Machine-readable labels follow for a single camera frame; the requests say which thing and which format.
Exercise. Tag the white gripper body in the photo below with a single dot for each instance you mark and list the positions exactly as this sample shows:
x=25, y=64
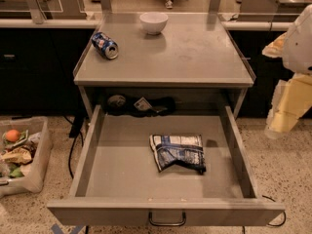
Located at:
x=300, y=46

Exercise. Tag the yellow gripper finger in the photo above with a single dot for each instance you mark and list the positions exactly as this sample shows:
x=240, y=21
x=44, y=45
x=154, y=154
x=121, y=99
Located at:
x=291, y=100
x=275, y=48

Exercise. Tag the blue chip bag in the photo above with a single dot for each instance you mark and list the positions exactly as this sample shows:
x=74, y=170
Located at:
x=185, y=151

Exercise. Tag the yellow snack bag in bin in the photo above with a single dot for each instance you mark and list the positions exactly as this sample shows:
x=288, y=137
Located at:
x=18, y=156

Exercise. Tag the grey metal cabinet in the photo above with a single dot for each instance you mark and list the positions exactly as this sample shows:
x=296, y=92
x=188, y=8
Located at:
x=193, y=50

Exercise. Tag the white ceramic bowl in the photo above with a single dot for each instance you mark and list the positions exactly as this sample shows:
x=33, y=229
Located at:
x=153, y=22

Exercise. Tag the black power adapter with label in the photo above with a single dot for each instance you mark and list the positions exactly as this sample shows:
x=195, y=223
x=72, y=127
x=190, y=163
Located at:
x=118, y=105

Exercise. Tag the blue soda can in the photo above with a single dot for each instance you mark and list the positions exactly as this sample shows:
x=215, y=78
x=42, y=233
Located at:
x=105, y=45

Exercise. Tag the clear plastic storage bin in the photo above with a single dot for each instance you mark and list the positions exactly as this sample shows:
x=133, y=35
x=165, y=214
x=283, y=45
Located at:
x=25, y=148

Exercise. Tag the blue tape on floor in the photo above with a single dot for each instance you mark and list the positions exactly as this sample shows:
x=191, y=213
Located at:
x=76, y=229

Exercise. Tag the orange fruit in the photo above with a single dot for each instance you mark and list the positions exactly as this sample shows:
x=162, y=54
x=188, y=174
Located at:
x=12, y=135

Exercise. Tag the black drawer handle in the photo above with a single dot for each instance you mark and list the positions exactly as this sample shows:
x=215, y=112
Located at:
x=166, y=220

